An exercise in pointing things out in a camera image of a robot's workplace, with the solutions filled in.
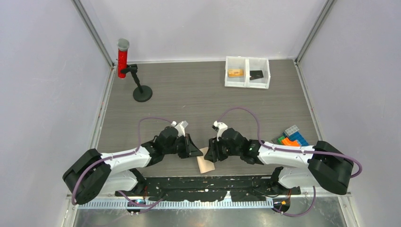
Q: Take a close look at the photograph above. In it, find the white two-compartment bin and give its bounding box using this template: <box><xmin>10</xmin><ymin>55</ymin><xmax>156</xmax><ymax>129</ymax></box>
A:
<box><xmin>224</xmin><ymin>56</ymin><xmax>271</xmax><ymax>89</ymax></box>

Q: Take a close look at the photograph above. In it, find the black stand with round base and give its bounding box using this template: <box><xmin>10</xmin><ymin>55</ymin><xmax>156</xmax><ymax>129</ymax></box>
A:
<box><xmin>119</xmin><ymin>64</ymin><xmax>153</xmax><ymax>103</ymax></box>

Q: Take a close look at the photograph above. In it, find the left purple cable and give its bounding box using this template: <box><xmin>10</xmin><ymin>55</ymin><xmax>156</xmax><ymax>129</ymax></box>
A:
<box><xmin>71</xmin><ymin>116</ymin><xmax>176</xmax><ymax>206</ymax></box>

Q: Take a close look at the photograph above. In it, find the gold card in bin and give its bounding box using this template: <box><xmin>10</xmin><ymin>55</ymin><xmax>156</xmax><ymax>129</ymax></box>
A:
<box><xmin>227</xmin><ymin>69</ymin><xmax>244</xmax><ymax>78</ymax></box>

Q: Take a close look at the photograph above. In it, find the purple cable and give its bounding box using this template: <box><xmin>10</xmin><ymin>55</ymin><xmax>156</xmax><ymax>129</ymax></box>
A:
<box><xmin>71</xmin><ymin>116</ymin><xmax>176</xmax><ymax>206</ymax></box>
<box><xmin>216</xmin><ymin>106</ymin><xmax>363</xmax><ymax>179</ymax></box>

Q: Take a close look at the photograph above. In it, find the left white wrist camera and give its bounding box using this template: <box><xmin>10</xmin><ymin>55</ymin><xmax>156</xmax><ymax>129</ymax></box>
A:
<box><xmin>171</xmin><ymin>121</ymin><xmax>188</xmax><ymax>137</ymax></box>

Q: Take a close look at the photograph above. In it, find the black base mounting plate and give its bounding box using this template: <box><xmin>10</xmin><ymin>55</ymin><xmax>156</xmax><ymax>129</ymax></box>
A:
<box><xmin>124</xmin><ymin>175</ymin><xmax>301</xmax><ymax>202</ymax></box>

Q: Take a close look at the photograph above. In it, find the colourful toy brick assembly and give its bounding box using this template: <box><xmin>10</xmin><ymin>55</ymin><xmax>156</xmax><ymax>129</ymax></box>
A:
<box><xmin>271</xmin><ymin>125</ymin><xmax>309</xmax><ymax>147</ymax></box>

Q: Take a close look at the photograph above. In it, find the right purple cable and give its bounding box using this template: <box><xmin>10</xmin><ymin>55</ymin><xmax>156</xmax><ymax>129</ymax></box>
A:
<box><xmin>216</xmin><ymin>106</ymin><xmax>363</xmax><ymax>179</ymax></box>

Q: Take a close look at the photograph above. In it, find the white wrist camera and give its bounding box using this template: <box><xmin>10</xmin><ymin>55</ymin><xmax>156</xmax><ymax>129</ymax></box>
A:
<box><xmin>171</xmin><ymin>121</ymin><xmax>188</xmax><ymax>137</ymax></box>
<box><xmin>212</xmin><ymin>121</ymin><xmax>228</xmax><ymax>141</ymax></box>

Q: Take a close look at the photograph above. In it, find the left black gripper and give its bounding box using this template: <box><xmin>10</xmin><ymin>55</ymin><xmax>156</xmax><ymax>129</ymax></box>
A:
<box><xmin>163</xmin><ymin>132</ymin><xmax>202</xmax><ymax>158</ymax></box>

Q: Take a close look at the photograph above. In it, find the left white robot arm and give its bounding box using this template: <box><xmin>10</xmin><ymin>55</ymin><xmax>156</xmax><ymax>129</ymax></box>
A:
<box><xmin>62</xmin><ymin>126</ymin><xmax>203</xmax><ymax>205</ymax></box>

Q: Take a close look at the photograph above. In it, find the black card in bin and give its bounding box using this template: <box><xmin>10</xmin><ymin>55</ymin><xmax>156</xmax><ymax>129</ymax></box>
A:
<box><xmin>250</xmin><ymin>70</ymin><xmax>264</xmax><ymax>80</ymax></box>

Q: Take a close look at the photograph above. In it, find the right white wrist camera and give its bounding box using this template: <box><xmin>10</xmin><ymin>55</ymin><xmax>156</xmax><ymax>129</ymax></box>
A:
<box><xmin>212</xmin><ymin>121</ymin><xmax>228</xmax><ymax>141</ymax></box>

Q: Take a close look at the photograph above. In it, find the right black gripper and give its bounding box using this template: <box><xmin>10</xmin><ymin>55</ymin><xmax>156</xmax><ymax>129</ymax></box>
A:
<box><xmin>204</xmin><ymin>136</ymin><xmax>242</xmax><ymax>163</ymax></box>

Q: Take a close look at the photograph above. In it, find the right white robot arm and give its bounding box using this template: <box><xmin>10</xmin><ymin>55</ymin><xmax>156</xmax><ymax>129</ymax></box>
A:
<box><xmin>204</xmin><ymin>128</ymin><xmax>354</xmax><ymax>195</ymax></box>

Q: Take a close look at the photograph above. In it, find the red cylinder with grey cap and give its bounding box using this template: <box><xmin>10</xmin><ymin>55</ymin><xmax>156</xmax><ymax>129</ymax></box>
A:
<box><xmin>117</xmin><ymin>38</ymin><xmax>130</xmax><ymax>79</ymax></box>

